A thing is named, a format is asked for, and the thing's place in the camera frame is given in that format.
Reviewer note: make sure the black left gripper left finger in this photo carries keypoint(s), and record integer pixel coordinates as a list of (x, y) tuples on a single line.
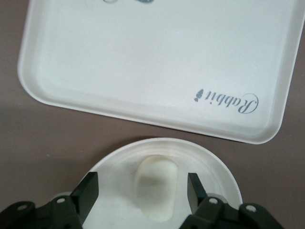
[(85, 198)]

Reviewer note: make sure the cream rabbit print tray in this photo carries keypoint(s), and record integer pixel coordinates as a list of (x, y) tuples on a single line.
[(143, 59)]

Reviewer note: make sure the white steamed bun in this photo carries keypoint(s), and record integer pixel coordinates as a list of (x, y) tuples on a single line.
[(156, 186)]

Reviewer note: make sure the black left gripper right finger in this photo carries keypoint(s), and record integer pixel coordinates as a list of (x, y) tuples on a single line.
[(195, 195)]

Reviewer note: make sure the cream round plate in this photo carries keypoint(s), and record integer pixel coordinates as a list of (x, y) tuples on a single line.
[(209, 167)]

